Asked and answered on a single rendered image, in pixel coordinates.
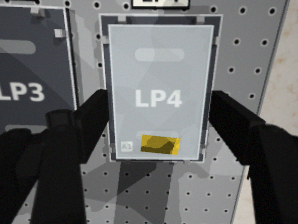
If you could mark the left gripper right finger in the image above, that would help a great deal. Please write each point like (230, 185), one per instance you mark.
(270, 152)

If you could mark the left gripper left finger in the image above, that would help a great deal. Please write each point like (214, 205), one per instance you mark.
(59, 197)

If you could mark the dark grey flat base plate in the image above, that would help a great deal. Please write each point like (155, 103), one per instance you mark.
(170, 192)

